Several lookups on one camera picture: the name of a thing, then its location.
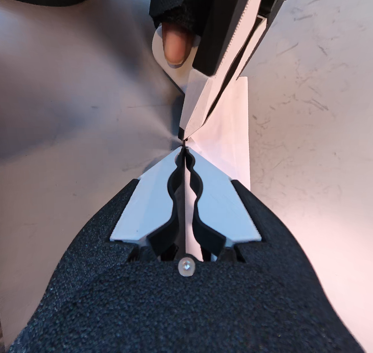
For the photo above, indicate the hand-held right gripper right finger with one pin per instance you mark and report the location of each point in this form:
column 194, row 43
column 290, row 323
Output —
column 227, row 207

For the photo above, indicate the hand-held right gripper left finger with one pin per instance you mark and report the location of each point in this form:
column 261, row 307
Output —
column 145, row 207

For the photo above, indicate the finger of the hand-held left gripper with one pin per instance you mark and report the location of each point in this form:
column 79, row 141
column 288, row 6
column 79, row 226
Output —
column 253, row 43
column 198, row 102

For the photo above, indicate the white paper sheet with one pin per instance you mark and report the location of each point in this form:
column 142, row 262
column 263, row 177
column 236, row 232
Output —
column 230, row 131

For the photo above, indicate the grey desk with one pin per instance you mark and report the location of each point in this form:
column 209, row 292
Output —
column 72, row 110

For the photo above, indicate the person's left hand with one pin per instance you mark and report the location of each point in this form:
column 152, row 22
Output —
column 176, row 46

